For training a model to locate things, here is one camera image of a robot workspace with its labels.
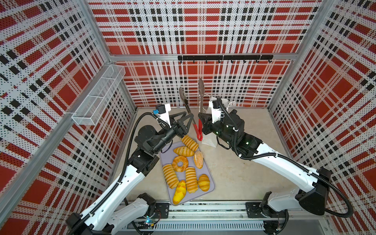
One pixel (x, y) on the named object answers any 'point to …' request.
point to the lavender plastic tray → (167, 155)
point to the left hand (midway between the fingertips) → (190, 116)
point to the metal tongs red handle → (198, 130)
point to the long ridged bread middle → (191, 181)
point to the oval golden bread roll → (183, 151)
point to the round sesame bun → (199, 159)
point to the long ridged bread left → (171, 176)
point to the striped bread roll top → (190, 143)
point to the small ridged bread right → (203, 182)
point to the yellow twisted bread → (180, 192)
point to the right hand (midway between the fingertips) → (200, 115)
